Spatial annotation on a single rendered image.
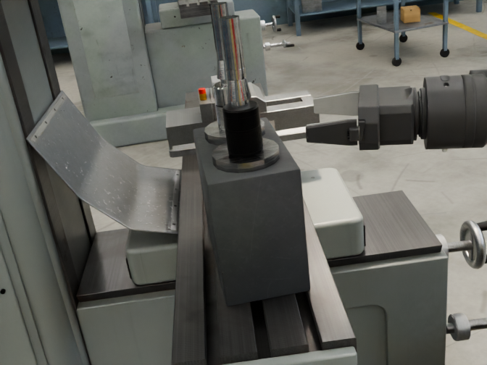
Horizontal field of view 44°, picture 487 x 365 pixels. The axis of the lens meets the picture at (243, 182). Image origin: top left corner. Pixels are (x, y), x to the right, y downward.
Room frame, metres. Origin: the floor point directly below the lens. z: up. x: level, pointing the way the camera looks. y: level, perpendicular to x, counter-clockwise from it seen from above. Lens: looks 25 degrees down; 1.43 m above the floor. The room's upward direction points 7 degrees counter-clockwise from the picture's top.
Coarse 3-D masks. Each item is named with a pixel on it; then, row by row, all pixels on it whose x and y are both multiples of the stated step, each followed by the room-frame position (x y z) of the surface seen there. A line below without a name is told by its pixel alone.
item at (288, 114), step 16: (208, 96) 1.33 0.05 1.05; (272, 96) 1.39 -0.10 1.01; (288, 96) 1.38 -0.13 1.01; (304, 96) 1.37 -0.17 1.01; (176, 112) 1.37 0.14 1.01; (192, 112) 1.36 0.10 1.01; (208, 112) 1.28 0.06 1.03; (272, 112) 1.28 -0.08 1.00; (288, 112) 1.29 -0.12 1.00; (304, 112) 1.29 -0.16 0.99; (176, 128) 1.27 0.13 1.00; (192, 128) 1.28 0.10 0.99; (288, 128) 1.29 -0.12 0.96; (304, 128) 1.29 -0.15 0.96; (176, 144) 1.27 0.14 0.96; (192, 144) 1.27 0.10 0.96
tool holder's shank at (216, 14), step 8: (216, 8) 0.83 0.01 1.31; (224, 8) 0.83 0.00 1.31; (216, 16) 0.83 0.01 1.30; (224, 16) 0.83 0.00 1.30; (216, 24) 0.83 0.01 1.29; (216, 32) 0.83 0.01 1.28; (216, 40) 0.84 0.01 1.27; (216, 48) 0.84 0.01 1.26; (224, 56) 0.83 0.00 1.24; (224, 64) 0.83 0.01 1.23; (224, 72) 0.83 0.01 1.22; (224, 80) 0.83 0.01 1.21
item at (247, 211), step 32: (224, 160) 0.72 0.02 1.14; (256, 160) 0.71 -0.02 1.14; (288, 160) 0.72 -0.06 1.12; (224, 192) 0.68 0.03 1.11; (256, 192) 0.69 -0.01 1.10; (288, 192) 0.69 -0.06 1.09; (224, 224) 0.68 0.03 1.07; (256, 224) 0.69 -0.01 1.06; (288, 224) 0.69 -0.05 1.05; (224, 256) 0.68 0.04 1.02; (256, 256) 0.68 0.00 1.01; (288, 256) 0.69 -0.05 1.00; (224, 288) 0.68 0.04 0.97; (256, 288) 0.68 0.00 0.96; (288, 288) 0.69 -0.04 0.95
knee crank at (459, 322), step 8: (448, 320) 1.10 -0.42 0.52; (456, 320) 1.06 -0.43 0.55; (464, 320) 1.06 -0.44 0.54; (472, 320) 1.08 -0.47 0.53; (480, 320) 1.07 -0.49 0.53; (448, 328) 1.06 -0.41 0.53; (456, 328) 1.05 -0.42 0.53; (464, 328) 1.05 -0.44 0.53; (472, 328) 1.06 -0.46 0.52; (480, 328) 1.06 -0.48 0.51; (456, 336) 1.05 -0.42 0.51; (464, 336) 1.04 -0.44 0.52
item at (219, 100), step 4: (216, 96) 0.83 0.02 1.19; (220, 96) 0.83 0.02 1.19; (224, 96) 0.82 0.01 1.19; (216, 100) 0.83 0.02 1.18; (220, 100) 0.83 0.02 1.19; (224, 100) 0.82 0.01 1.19; (216, 104) 0.84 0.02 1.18; (220, 104) 0.83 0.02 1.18; (224, 104) 0.82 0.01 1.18; (216, 108) 0.84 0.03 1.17; (220, 108) 0.83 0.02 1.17; (220, 112) 0.83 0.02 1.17; (220, 116) 0.83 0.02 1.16; (220, 120) 0.83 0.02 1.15; (220, 124) 0.83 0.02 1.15; (224, 124) 0.83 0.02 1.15; (220, 128) 0.83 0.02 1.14; (224, 128) 0.83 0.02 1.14
